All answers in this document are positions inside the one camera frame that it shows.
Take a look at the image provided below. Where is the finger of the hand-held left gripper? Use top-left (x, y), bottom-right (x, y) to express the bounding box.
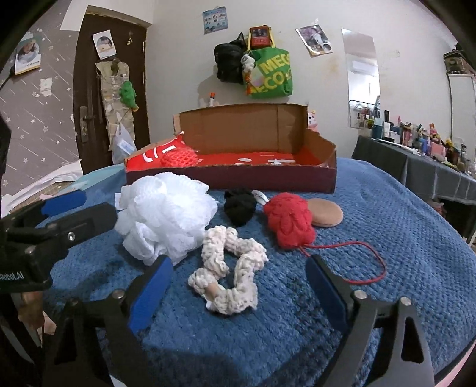
top-left (4, 190), bottom-right (87, 233)
top-left (35, 202), bottom-right (119, 255)

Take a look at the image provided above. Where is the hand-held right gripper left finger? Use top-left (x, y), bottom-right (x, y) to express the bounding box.
top-left (43, 255), bottom-right (175, 387)

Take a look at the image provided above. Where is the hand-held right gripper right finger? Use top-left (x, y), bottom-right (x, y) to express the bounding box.
top-left (305, 254), bottom-right (436, 387)

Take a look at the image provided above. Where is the white mesh bath pouf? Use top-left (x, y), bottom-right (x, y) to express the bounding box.
top-left (113, 172), bottom-right (219, 266)

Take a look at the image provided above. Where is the beige round powder puff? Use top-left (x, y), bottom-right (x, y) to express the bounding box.
top-left (307, 198), bottom-right (343, 227)

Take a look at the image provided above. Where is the cream crochet scrunchie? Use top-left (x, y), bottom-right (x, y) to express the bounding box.
top-left (188, 226), bottom-right (269, 316)

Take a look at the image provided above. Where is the red knitted pouch with string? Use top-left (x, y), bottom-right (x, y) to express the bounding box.
top-left (263, 193), bottom-right (387, 285)

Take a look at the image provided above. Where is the dark soft cloth with tag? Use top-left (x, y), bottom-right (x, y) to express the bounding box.
top-left (223, 188), bottom-right (270, 227)

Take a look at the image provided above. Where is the brown cardboard box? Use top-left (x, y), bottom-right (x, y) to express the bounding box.
top-left (124, 103), bottom-right (338, 195)

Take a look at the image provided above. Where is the person's left hand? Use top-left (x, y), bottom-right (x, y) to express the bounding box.
top-left (18, 292), bottom-right (44, 332)

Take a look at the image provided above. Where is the white paper sheet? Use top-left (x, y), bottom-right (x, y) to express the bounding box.
top-left (7, 160), bottom-right (84, 213)

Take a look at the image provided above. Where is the light blue bedsheet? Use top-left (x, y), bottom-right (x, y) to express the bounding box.
top-left (72, 164), bottom-right (127, 191)

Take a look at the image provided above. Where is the clear plastic bag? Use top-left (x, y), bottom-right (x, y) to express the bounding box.
top-left (161, 147), bottom-right (203, 168)
top-left (112, 124), bottom-right (136, 164)

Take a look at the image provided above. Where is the blue knitted blanket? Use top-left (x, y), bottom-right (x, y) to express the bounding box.
top-left (35, 156), bottom-right (476, 387)

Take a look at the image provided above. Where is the beige hanging organizer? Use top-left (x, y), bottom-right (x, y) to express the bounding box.
top-left (95, 60), bottom-right (136, 151)

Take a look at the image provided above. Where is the green plush toy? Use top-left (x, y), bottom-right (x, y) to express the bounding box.
top-left (119, 80), bottom-right (141, 111)

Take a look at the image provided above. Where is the dark brown door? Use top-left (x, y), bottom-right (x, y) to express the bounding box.
top-left (72, 5), bottom-right (151, 175)

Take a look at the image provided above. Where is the dark cloth covered table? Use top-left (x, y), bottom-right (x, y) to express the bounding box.
top-left (351, 135), bottom-right (476, 209)

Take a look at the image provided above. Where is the photo print on door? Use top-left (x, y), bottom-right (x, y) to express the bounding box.
top-left (92, 29), bottom-right (114, 59)

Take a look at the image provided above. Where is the row of cosmetic bottles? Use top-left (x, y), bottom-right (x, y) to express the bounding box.
top-left (350, 95), bottom-right (476, 175)

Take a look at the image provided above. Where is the black hanging bag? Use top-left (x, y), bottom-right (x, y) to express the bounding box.
top-left (214, 33), bottom-right (249, 84)

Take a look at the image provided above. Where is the green tote bag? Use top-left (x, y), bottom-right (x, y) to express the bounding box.
top-left (243, 46), bottom-right (294, 99)

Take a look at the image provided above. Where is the standing framed mirror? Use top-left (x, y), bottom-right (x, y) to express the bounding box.
top-left (443, 48), bottom-right (476, 164)

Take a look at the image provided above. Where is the red rectangular box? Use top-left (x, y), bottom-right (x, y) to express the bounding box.
top-left (248, 25), bottom-right (276, 50)

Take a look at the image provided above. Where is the metal door handle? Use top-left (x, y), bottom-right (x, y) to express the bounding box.
top-left (79, 106), bottom-right (95, 143)

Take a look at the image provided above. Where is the wall photo print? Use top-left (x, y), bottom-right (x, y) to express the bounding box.
top-left (14, 33), bottom-right (41, 75)

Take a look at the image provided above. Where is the small blue wall poster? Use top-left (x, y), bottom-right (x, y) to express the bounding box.
top-left (202, 6), bottom-right (229, 35)

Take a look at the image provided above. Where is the wall mirror sheet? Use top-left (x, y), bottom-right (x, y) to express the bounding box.
top-left (341, 28), bottom-right (382, 131)

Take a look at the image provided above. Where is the wall photo collage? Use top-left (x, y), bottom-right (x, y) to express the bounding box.
top-left (296, 25), bottom-right (334, 57)

